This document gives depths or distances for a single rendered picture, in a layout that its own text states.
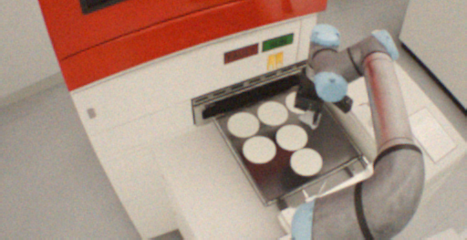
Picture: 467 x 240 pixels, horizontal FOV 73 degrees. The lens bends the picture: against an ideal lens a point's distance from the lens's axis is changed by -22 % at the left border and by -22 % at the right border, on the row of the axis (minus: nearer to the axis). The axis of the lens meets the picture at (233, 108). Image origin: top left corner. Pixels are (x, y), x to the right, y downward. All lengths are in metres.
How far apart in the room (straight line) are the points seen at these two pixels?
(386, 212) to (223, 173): 0.80
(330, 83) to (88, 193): 1.74
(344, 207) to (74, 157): 2.08
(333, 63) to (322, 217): 0.39
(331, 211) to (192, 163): 0.78
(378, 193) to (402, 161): 0.07
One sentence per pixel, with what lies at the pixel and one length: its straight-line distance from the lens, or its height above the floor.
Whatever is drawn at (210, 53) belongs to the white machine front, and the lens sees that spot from 1.17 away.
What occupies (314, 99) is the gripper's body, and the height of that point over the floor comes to 1.13.
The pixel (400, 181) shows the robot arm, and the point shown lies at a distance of 0.58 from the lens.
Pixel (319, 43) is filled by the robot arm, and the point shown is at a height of 1.33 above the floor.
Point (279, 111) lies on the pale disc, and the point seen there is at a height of 0.90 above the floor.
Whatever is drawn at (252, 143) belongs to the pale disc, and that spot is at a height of 0.90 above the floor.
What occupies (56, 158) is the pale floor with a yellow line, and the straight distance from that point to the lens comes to 2.54.
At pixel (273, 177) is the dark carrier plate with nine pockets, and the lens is 1.18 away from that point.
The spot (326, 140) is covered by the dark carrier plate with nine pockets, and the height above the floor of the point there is 0.90.
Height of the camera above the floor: 1.91
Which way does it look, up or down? 49 degrees down
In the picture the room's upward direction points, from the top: straight up
